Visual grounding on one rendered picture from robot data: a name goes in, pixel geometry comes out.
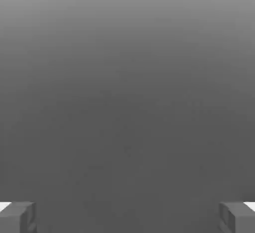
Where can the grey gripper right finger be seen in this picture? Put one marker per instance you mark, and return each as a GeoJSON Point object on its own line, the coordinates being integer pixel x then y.
{"type": "Point", "coordinates": [239, 218]}

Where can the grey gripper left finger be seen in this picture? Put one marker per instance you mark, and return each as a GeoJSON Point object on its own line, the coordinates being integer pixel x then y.
{"type": "Point", "coordinates": [16, 218]}

